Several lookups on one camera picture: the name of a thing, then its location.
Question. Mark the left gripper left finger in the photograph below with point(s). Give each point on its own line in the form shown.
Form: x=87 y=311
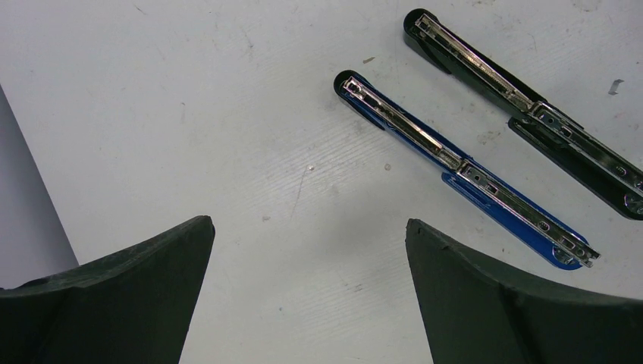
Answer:
x=132 y=306

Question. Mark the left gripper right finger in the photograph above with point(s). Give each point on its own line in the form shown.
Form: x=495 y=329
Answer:
x=477 y=309

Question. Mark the black stapler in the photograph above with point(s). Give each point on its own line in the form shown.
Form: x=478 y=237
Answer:
x=556 y=135

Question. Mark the blue stapler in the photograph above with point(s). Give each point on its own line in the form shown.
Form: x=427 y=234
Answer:
x=545 y=234

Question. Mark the tiny staple fragment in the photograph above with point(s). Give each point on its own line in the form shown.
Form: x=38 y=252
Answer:
x=613 y=90

